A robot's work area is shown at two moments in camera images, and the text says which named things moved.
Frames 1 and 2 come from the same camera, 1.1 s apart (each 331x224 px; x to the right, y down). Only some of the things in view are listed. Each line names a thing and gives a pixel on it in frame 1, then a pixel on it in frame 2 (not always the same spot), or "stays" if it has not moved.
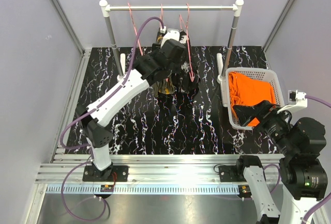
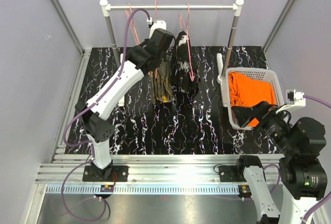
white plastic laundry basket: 265,74 stays
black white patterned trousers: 187,77 stays
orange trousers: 245,90 stays
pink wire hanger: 162,16 → 156,69
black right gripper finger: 245,114 stays
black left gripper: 178,61 → 164,55
